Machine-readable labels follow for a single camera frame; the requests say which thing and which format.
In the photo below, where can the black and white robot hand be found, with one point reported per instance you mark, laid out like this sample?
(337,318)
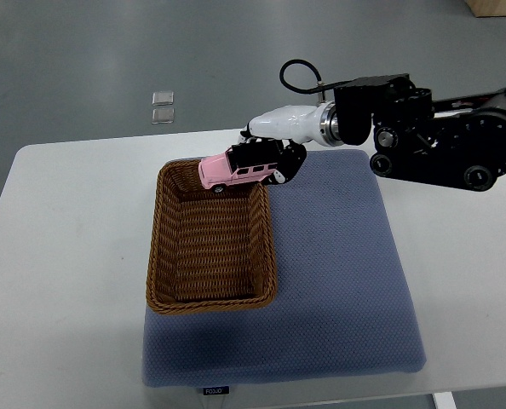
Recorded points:
(295,124)

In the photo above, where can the upper metal floor plate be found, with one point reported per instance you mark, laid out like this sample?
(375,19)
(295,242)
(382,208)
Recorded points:
(162,98)

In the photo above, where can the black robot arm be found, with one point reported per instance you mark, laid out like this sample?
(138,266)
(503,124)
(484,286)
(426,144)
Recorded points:
(459,142)

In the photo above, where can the wooden box corner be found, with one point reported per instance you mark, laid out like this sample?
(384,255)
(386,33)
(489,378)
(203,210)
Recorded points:
(487,8)

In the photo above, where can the pink toy car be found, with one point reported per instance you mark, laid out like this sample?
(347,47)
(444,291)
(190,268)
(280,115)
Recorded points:
(239,164)

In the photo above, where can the blue-grey cushion mat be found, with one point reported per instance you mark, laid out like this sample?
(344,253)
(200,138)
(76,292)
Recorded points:
(343,307)

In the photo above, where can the brown wicker basket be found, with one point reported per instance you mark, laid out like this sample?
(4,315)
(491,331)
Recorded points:
(210,252)

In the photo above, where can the white table leg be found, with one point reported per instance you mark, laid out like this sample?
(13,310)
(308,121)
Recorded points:
(444,400)

